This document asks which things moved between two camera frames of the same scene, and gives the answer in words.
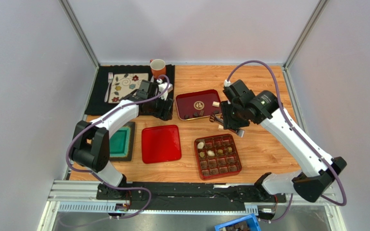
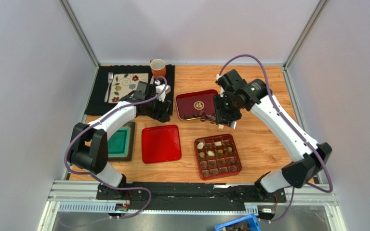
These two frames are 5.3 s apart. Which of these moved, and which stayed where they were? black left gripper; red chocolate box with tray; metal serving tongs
Moved: metal serving tongs
Stayed: red chocolate box with tray; black left gripper
